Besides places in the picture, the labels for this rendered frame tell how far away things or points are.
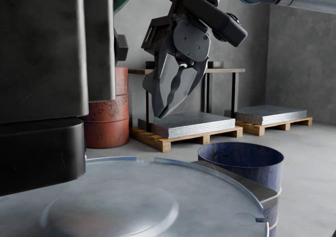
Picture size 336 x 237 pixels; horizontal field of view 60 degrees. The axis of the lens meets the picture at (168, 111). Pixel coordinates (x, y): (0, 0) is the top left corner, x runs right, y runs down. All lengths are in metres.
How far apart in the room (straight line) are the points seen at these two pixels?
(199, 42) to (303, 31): 5.00
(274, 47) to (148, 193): 5.46
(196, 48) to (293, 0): 0.28
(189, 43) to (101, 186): 0.24
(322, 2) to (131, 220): 0.56
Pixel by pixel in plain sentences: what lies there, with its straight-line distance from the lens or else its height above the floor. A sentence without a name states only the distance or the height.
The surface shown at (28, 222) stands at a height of 0.78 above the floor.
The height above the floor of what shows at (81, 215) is 0.79.
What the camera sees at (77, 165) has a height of 0.87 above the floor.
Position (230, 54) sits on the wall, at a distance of 5.07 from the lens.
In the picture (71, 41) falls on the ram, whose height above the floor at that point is 0.94.
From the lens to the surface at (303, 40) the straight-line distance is 5.41.
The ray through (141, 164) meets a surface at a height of 0.78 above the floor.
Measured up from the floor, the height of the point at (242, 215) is 0.78.
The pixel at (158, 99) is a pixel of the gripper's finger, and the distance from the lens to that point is 0.42.
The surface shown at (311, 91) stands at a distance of 5.31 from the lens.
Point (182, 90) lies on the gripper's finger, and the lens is 0.44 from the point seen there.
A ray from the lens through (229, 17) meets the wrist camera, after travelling 0.38.
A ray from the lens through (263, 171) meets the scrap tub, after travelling 1.36.
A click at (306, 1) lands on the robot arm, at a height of 1.04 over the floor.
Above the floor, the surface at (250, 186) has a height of 0.78.
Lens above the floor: 0.92
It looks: 9 degrees down
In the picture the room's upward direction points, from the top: straight up
